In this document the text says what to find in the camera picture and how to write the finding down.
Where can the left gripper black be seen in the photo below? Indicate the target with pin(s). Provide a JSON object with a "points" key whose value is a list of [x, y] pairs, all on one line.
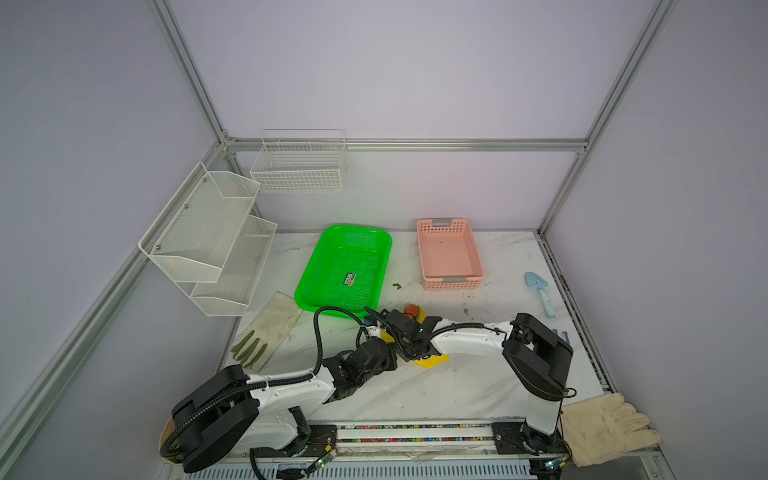
{"points": [[391, 363]]}

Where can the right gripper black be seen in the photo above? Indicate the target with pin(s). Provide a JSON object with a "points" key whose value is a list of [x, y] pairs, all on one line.
{"points": [[404, 354]]}

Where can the orange plastic spoon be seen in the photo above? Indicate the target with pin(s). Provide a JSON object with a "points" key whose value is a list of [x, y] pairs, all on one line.
{"points": [[412, 311]]}

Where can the yellow paper napkin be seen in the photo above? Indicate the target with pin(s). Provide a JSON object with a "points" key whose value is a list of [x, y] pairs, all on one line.
{"points": [[428, 362]]}

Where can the green plastic basket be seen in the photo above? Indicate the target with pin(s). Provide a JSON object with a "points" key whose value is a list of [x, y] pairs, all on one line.
{"points": [[346, 269]]}

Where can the pink plastic basket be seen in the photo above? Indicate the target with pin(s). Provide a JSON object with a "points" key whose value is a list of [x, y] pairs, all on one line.
{"points": [[449, 257]]}

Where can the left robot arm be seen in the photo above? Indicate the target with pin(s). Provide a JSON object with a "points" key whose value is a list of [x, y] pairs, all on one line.
{"points": [[210, 422]]}

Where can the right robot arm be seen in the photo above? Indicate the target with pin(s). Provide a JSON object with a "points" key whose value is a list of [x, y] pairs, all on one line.
{"points": [[538, 357]]}

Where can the light blue garden trowel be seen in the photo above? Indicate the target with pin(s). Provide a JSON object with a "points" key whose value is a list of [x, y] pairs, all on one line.
{"points": [[537, 283]]}

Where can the blue yellow garden rake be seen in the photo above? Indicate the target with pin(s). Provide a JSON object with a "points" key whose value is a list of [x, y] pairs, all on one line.
{"points": [[562, 334]]}

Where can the white mesh two-tier shelf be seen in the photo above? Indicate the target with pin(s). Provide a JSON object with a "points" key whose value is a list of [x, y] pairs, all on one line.
{"points": [[210, 242]]}

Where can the cream work glove right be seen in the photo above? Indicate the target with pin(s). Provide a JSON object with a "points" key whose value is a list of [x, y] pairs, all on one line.
{"points": [[605, 428]]}

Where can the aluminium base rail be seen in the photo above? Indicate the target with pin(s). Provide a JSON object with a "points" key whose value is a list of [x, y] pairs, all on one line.
{"points": [[426, 439]]}

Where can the white wire basket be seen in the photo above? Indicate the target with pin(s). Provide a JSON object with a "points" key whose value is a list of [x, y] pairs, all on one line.
{"points": [[301, 161]]}

